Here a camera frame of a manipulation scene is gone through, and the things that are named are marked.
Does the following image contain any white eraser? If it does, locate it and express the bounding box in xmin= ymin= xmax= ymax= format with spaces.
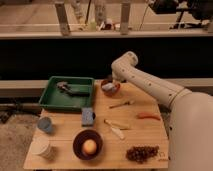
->
xmin=101 ymin=83 xmax=116 ymax=92

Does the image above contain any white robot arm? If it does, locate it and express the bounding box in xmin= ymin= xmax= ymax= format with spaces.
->
xmin=111 ymin=51 xmax=213 ymax=171

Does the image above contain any small red bowl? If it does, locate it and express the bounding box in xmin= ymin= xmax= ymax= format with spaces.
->
xmin=101 ymin=79 xmax=120 ymax=97

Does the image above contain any dark brown bowl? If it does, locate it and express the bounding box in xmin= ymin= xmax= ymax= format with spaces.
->
xmin=73 ymin=129 xmax=103 ymax=160

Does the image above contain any small brush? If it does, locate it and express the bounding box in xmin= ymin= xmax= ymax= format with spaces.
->
xmin=109 ymin=100 xmax=135 ymax=109

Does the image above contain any blue sponge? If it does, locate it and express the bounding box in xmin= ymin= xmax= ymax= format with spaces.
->
xmin=82 ymin=108 xmax=96 ymax=126

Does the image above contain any grey tool in tray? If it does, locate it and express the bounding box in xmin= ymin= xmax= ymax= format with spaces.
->
xmin=57 ymin=81 xmax=89 ymax=96

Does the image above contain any orange carrot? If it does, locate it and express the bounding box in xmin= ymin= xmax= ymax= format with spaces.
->
xmin=137 ymin=113 xmax=160 ymax=121

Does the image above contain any yellow green stick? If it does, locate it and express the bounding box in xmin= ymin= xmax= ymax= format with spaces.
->
xmin=104 ymin=119 xmax=131 ymax=130

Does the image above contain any green plastic tray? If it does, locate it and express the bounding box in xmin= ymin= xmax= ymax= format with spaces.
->
xmin=39 ymin=76 xmax=95 ymax=112

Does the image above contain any orange ball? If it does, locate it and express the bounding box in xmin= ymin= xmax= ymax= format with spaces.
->
xmin=82 ymin=139 xmax=97 ymax=155

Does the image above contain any blue cup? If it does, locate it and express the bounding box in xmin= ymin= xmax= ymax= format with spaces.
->
xmin=37 ymin=117 xmax=53 ymax=134

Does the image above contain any bunch of dark grapes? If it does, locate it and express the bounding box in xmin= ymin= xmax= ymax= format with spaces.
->
xmin=126 ymin=146 xmax=159 ymax=163

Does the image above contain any left grey post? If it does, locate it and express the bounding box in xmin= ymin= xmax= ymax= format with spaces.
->
xmin=54 ymin=1 xmax=70 ymax=36

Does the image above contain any grey post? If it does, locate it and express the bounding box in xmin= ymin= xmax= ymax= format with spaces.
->
xmin=120 ymin=0 xmax=131 ymax=35
xmin=54 ymin=1 xmax=70 ymax=36

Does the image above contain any right grey post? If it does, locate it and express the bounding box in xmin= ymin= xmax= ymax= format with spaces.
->
xmin=120 ymin=0 xmax=131 ymax=35

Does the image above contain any black camera on tripod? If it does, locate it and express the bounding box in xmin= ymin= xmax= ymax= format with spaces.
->
xmin=148 ymin=0 xmax=213 ymax=29

